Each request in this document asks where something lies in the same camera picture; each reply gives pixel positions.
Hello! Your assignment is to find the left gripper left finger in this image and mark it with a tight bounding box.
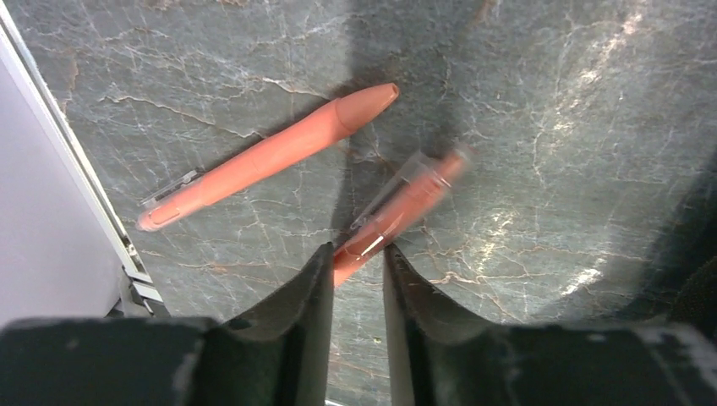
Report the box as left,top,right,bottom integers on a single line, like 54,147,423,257
1,244,333,405

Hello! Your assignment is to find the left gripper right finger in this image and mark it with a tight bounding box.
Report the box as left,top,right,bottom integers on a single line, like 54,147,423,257
383,244,716,405

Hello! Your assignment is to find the orange pencil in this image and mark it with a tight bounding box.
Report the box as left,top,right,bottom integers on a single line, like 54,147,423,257
333,145,475,287
137,83,399,232

